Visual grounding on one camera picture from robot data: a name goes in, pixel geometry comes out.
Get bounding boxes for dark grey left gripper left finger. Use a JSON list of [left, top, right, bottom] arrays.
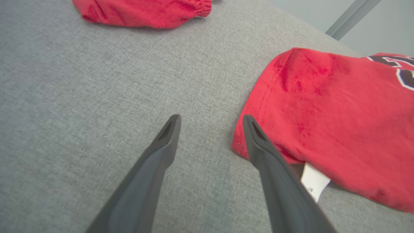
[[86, 114, 181, 233]]

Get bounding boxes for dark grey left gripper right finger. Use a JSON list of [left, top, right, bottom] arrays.
[[243, 115, 338, 233]]

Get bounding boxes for red jersey with number print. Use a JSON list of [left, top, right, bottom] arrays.
[[231, 48, 414, 213]]

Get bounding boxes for red shorts with white stripe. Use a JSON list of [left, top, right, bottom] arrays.
[[72, 0, 212, 29]]

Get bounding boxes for grey slotted partition post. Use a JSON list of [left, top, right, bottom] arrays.
[[325, 0, 383, 41]]

